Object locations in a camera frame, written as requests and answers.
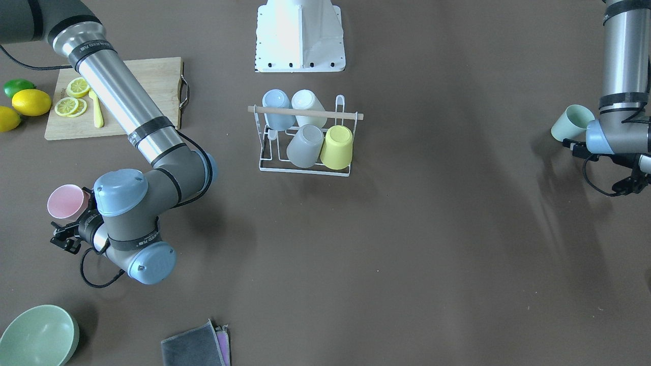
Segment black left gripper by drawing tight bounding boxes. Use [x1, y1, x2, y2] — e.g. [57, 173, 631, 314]
[612, 154, 650, 196]

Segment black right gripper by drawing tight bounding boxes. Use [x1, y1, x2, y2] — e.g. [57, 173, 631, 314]
[50, 191, 105, 254]

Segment pink plastic cup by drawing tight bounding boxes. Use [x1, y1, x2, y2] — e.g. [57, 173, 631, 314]
[46, 185, 90, 221]

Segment green plastic cup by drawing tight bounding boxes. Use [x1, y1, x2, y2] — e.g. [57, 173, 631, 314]
[550, 104, 595, 142]

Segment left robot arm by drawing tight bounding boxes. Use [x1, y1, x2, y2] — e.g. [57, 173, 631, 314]
[586, 1, 649, 196]

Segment light blue cup on rack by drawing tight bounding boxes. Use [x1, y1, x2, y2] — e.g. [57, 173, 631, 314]
[262, 89, 297, 131]

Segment grey cup on rack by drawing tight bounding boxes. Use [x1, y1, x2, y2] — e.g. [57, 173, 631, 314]
[286, 125, 324, 168]

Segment white cup on rack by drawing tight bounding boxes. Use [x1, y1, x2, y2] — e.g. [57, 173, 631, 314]
[291, 89, 327, 128]

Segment yellow cup on rack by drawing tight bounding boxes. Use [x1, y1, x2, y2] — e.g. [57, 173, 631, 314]
[319, 125, 353, 170]

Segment green bowl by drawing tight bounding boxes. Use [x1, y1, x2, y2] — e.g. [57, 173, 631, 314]
[1, 305, 80, 365]

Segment yellow plastic knife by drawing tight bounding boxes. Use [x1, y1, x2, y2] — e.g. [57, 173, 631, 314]
[88, 88, 104, 128]

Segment lemon slice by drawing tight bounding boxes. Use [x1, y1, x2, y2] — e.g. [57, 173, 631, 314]
[67, 98, 87, 118]
[65, 77, 91, 98]
[53, 97, 80, 117]

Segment yellow lemon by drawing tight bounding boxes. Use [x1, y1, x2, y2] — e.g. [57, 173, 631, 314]
[0, 106, 21, 133]
[11, 89, 52, 116]

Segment green lime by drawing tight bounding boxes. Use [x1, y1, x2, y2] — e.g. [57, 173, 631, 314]
[3, 78, 36, 99]

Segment grey folded cloth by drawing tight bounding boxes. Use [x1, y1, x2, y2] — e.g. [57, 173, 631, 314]
[161, 320, 231, 365]

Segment wooden cutting board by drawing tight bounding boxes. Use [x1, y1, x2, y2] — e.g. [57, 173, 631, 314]
[45, 56, 184, 141]

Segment white wire cup rack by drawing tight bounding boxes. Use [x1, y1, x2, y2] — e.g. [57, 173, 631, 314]
[247, 95, 364, 177]

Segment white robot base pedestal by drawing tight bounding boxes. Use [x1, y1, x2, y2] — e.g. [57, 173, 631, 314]
[254, 1, 346, 73]

